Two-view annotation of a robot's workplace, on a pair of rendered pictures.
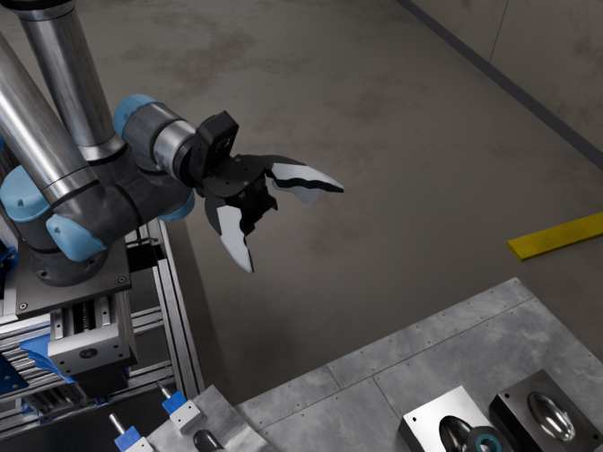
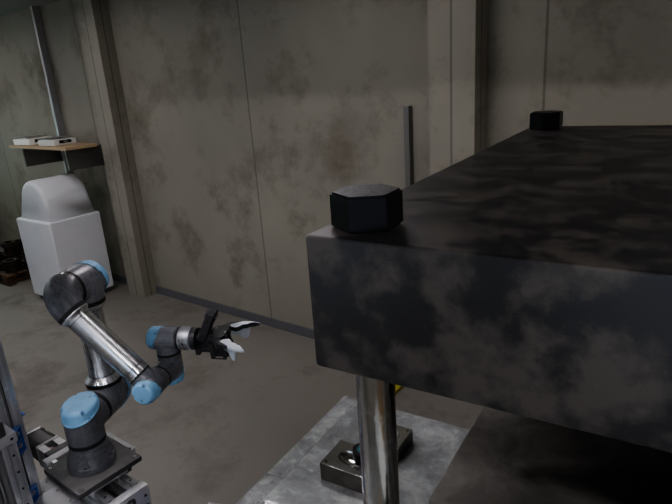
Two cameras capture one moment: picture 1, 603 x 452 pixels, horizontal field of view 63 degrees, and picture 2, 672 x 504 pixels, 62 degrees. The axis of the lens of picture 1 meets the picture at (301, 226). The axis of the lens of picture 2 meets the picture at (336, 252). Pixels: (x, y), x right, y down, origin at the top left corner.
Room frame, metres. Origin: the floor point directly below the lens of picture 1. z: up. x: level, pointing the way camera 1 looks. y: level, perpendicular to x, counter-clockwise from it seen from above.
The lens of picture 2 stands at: (-1.11, 0.59, 2.21)
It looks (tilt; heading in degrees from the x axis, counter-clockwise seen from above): 18 degrees down; 329
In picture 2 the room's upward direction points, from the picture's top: 4 degrees counter-clockwise
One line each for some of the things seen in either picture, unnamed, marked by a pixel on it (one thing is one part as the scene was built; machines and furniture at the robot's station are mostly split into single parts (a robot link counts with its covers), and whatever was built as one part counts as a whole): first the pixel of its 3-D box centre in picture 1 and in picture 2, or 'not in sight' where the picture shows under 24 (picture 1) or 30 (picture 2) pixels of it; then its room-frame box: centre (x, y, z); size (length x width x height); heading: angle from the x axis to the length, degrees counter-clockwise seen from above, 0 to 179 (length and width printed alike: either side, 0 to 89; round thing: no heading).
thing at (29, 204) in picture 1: (45, 201); (83, 417); (0.68, 0.49, 1.20); 0.13 x 0.12 x 0.14; 136
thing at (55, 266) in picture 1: (63, 243); (89, 449); (0.67, 0.49, 1.09); 0.15 x 0.15 x 0.10
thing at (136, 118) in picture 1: (153, 131); (166, 338); (0.58, 0.21, 1.43); 0.11 x 0.08 x 0.09; 46
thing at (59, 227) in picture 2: not in sight; (62, 237); (5.57, 0.01, 0.68); 0.70 x 0.61 x 1.35; 20
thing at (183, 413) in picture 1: (173, 403); not in sight; (0.43, 0.27, 0.85); 0.13 x 0.05 x 0.05; 43
